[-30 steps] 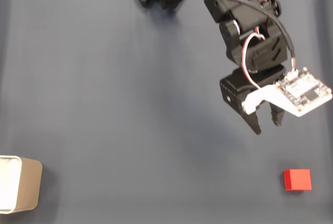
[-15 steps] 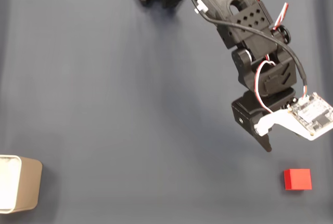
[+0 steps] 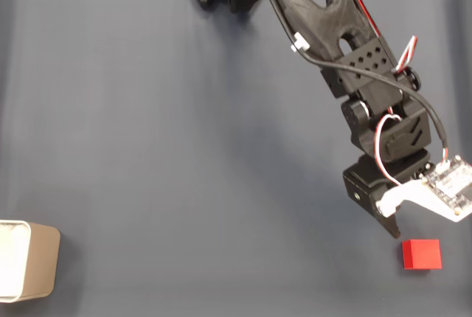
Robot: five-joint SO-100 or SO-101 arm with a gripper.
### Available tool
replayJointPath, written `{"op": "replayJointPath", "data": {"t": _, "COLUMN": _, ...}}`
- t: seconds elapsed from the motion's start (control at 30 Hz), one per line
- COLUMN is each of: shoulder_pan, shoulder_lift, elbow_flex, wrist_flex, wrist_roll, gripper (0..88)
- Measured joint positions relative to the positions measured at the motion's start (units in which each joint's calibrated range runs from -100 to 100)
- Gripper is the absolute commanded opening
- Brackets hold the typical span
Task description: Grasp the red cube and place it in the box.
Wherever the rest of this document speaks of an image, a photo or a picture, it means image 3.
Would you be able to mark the red cube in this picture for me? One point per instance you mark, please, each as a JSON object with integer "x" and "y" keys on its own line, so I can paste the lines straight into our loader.
{"x": 422, "y": 254}

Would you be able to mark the beige metal box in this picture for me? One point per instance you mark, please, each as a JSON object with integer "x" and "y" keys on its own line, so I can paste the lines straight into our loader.
{"x": 40, "y": 258}

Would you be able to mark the white camera board with mount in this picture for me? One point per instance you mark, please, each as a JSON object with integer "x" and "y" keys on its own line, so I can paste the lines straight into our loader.
{"x": 446, "y": 184}

